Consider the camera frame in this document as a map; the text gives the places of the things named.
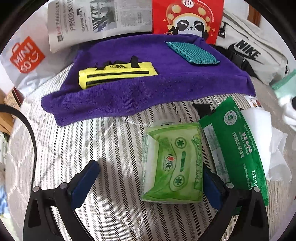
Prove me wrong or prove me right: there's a black cable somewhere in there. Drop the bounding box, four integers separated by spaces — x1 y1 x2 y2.
0 104 38 197

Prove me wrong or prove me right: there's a dark green wipes pack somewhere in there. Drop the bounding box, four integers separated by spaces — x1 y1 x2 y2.
199 97 269 206

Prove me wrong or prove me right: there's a white miniso plastic bag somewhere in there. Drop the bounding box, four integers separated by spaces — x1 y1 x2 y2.
1 20 78 96

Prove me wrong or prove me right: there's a grey nike waist bag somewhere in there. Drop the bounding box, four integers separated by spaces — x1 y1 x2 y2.
216 10 289 85

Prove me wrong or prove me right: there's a mint green cloth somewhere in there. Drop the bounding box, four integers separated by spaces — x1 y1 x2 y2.
271 70 296 99

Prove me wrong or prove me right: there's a black watch strap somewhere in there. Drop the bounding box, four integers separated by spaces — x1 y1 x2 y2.
191 102 213 120

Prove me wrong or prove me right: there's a white sock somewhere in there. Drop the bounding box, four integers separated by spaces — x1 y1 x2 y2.
278 95 295 131

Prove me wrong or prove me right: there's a teal ribbed cloth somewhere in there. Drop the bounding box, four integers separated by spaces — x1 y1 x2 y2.
166 42 220 66

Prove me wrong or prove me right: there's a brown door frame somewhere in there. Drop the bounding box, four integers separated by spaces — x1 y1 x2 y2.
247 5 261 27

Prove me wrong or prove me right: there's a light green tissue pack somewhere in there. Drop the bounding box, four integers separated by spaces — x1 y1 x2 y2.
141 123 203 204

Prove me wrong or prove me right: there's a brown patterned box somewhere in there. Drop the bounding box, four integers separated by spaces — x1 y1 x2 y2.
4 87 24 110

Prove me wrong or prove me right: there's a fruit pattern sachet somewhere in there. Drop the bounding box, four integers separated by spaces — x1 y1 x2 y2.
244 95 264 110

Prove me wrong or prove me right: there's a yellow adidas pouch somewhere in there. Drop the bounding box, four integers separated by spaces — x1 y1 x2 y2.
78 55 158 89

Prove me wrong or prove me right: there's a red panda paper bag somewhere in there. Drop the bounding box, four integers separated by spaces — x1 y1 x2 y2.
152 0 224 44

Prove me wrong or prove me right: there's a newspaper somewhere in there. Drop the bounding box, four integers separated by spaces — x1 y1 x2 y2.
48 0 152 53

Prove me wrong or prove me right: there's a purple towel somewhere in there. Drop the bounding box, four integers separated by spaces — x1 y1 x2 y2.
41 34 255 126

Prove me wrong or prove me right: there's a white paper towel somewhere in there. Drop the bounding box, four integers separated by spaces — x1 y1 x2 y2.
241 108 292 183

